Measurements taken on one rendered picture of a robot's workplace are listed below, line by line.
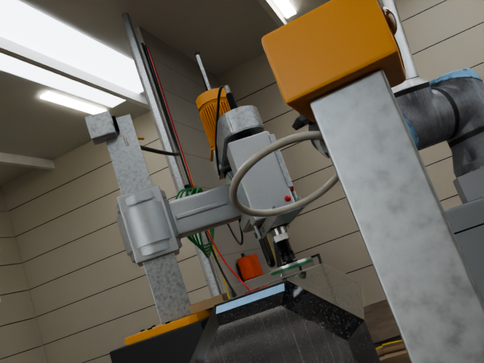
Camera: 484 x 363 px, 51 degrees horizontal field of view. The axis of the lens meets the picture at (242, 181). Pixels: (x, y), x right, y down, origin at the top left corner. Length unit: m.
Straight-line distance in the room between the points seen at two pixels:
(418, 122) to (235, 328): 1.08
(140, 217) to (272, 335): 1.29
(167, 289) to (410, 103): 2.01
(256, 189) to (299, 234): 5.01
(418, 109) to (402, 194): 0.89
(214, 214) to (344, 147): 2.60
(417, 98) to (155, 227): 1.93
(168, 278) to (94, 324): 6.23
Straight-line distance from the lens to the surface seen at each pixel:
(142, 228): 2.97
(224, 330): 2.05
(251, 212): 2.03
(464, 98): 1.49
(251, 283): 5.36
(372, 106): 0.52
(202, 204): 3.10
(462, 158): 1.49
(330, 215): 7.37
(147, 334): 2.93
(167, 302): 3.01
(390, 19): 0.57
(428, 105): 1.41
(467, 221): 1.35
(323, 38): 0.53
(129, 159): 3.15
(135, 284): 8.64
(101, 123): 3.14
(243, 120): 2.55
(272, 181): 2.50
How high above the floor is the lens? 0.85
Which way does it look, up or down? 11 degrees up
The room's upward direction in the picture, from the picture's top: 20 degrees counter-clockwise
